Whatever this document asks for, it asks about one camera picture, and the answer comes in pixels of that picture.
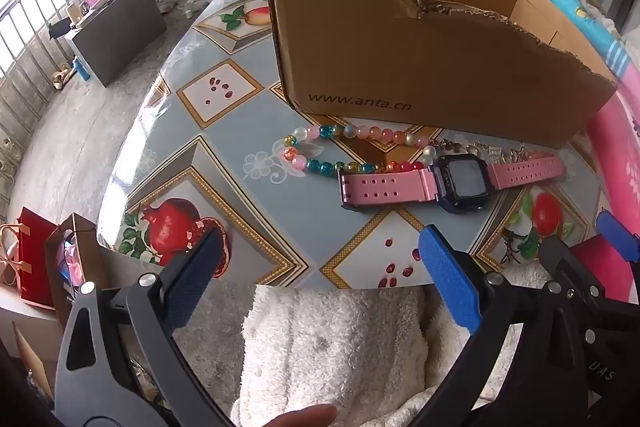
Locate person's left hand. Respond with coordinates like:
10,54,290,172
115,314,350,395
262,403,338,427

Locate silver bar earrings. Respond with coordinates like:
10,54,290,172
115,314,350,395
434,138,505,160

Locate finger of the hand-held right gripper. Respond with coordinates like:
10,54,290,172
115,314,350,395
596,210,640,263
539,234,606,306

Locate metal railing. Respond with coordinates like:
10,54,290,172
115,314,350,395
0,0,101,132

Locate brown paper bag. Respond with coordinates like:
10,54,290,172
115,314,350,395
44,213,101,328

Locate grey cabinet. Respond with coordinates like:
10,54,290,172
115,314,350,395
65,0,168,88

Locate brown cardboard box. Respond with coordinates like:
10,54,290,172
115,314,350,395
265,0,619,150

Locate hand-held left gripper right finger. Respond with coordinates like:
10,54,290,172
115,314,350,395
405,224,591,427

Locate multicolour beaded necklace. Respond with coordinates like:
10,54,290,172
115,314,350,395
282,123,437,180

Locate red paper bag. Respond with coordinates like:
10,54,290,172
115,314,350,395
17,207,63,309

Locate white fluffy towel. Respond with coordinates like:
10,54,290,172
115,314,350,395
232,257,551,427

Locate pink strap smartwatch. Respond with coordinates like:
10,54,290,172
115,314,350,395
340,153,567,214

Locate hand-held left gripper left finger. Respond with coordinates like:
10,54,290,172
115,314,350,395
52,227,236,427

